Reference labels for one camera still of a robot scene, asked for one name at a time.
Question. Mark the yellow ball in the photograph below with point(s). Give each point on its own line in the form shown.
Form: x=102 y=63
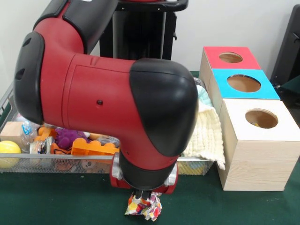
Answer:
x=8 y=147

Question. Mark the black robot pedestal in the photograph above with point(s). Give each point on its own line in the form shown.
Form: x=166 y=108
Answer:
x=140 y=35

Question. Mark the colourful geometric print cloth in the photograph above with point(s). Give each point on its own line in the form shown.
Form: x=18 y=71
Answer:
x=145 y=208

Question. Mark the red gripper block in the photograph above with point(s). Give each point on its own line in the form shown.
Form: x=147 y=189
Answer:
x=117 y=184

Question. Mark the dark green tablecloth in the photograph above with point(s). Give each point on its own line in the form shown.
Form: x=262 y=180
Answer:
x=70 y=206

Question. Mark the cream fluffy cloth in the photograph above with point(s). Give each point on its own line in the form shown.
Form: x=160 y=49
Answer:
x=206 y=136

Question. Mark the white baseball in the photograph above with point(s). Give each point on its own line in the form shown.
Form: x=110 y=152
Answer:
x=20 y=117

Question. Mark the black chair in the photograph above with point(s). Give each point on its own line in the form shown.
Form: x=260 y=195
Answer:
x=288 y=51

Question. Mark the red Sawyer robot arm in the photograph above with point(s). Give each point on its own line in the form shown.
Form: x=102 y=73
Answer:
x=105 y=105

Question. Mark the mint green cloth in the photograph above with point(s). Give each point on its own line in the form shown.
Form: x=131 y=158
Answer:
x=204 y=96

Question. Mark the orange plastic compartment tray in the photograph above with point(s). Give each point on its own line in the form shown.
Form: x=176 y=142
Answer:
x=93 y=147

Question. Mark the wooden box with three holes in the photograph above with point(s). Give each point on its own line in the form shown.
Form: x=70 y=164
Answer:
x=257 y=164

